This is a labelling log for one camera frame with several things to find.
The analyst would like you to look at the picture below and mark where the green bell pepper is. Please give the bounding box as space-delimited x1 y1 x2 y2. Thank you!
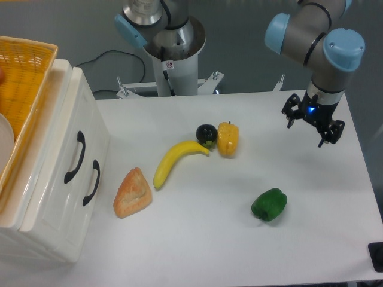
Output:
251 188 288 222

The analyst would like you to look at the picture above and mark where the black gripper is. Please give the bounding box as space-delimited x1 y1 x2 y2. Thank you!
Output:
281 93 345 148

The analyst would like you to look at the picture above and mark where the black corner object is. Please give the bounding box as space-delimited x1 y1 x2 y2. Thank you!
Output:
367 242 383 273

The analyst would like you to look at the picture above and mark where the triangular bread pastry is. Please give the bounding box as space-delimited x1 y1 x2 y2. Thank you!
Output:
113 167 153 219

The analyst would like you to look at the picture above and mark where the white plate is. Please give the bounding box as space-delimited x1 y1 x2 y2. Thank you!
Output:
0 114 14 174

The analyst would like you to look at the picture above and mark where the yellow bell pepper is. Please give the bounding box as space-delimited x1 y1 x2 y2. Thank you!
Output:
217 121 239 158

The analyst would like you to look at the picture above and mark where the yellow woven basket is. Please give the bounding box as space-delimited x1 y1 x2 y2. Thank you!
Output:
1 36 59 188

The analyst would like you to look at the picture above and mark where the white drawer cabinet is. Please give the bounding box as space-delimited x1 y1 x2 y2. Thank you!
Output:
1 59 110 262

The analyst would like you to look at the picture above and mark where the yellow banana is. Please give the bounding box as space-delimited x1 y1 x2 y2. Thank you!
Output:
153 141 209 190

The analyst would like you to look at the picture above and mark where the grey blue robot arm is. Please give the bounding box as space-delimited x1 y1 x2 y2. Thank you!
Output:
114 1 365 144

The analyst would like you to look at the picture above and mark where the black power cable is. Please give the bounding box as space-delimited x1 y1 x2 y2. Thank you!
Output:
75 50 147 94

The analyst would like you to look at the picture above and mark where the black mangosteen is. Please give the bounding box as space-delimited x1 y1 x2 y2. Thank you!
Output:
196 124 218 150

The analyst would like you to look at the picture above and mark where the orange fruit in basket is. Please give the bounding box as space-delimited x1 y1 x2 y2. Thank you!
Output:
0 67 5 84

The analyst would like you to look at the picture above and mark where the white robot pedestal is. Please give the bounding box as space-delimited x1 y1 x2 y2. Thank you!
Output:
115 14 285 99

